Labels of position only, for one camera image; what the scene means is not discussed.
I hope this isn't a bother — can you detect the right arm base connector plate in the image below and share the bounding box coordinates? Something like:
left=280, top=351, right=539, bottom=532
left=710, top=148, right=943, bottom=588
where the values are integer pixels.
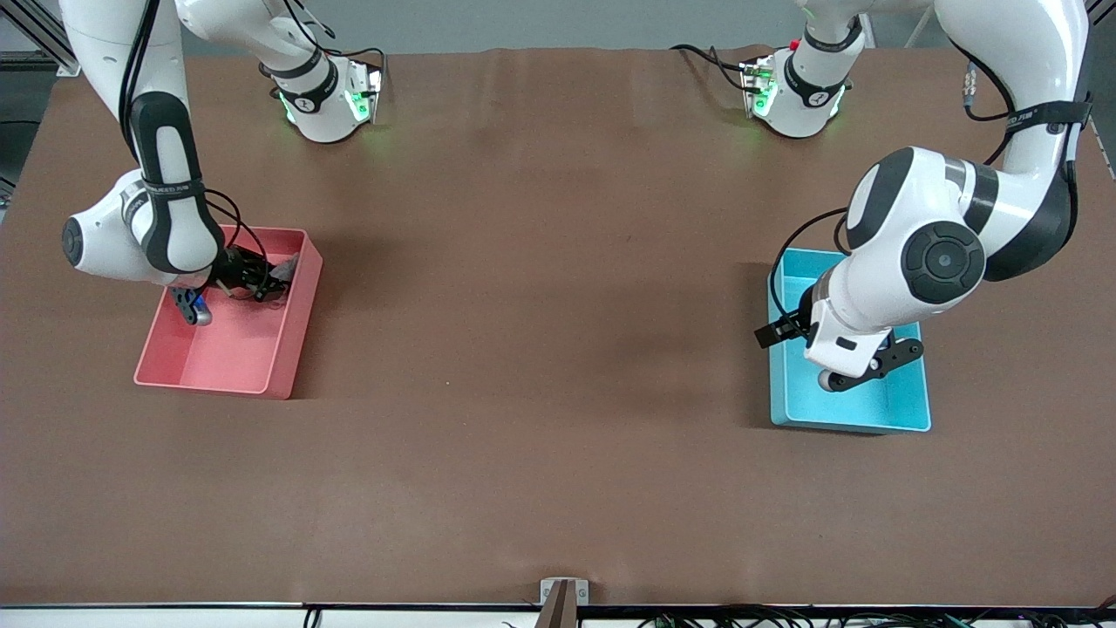
left=343, top=63, right=384, bottom=125

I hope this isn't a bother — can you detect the left arm base connector plate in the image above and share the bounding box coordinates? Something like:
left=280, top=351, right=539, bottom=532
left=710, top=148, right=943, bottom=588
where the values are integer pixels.
left=741, top=57, right=779, bottom=120

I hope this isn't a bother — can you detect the pink plastic box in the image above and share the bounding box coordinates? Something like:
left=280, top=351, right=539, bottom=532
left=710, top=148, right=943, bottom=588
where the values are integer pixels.
left=133, top=225, right=324, bottom=400

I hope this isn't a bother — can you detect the blue plastic box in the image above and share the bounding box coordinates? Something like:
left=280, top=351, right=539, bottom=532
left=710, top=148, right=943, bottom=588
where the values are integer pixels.
left=767, top=248, right=932, bottom=434

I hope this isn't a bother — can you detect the brown table mat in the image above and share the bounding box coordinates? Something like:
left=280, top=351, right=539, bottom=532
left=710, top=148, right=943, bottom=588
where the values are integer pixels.
left=0, top=46, right=1116, bottom=608

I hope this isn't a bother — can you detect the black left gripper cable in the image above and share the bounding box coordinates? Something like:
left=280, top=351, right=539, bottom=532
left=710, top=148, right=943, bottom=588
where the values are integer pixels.
left=772, top=35, right=1017, bottom=325

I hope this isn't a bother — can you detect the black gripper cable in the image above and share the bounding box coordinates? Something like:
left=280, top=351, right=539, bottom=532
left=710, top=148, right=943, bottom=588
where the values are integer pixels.
left=205, top=188, right=273, bottom=289
left=772, top=35, right=1017, bottom=325

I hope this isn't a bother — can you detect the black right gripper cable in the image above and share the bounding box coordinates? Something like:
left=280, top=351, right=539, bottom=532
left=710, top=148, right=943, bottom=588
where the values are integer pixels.
left=205, top=188, right=273, bottom=289

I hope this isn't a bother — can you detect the black right arm base cable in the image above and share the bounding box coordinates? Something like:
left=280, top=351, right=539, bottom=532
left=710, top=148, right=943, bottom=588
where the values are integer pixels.
left=283, top=0, right=389, bottom=92

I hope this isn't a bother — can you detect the black arm base cable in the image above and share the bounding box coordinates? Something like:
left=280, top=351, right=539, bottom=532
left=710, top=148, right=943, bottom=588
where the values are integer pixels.
left=283, top=0, right=389, bottom=92
left=670, top=44, right=752, bottom=93

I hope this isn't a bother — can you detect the black cable tangle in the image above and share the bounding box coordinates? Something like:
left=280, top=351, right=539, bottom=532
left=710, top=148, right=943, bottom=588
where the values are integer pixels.
left=636, top=598, right=1116, bottom=628

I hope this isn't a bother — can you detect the black left arm base cable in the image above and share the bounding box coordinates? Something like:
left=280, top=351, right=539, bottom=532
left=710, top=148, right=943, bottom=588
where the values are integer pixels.
left=670, top=44, right=752, bottom=93

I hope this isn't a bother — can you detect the aluminium frame post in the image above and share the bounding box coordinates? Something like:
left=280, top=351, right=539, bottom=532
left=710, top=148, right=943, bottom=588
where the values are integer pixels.
left=0, top=13, right=84, bottom=78

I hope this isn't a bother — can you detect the grey metal bracket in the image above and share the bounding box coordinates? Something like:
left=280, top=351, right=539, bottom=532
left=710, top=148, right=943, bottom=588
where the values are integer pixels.
left=540, top=577, right=590, bottom=608

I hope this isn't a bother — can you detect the white table edge rail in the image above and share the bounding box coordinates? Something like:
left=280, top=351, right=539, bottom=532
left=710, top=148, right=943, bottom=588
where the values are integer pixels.
left=0, top=604, right=1116, bottom=628

